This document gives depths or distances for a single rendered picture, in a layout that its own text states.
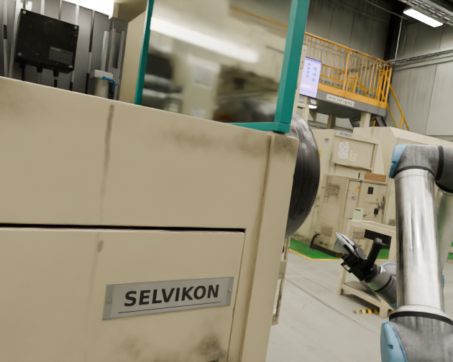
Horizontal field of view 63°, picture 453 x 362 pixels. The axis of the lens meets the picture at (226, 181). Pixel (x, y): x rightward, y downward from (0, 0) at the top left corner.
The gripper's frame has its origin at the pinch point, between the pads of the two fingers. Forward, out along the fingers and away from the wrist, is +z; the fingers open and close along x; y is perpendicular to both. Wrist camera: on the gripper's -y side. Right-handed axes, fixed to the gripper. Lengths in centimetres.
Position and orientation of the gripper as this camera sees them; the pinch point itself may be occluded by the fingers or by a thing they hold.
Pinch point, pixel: (338, 234)
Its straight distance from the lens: 152.2
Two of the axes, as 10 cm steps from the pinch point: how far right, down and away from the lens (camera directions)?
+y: -6.0, 6.4, 4.8
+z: -7.2, -6.9, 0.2
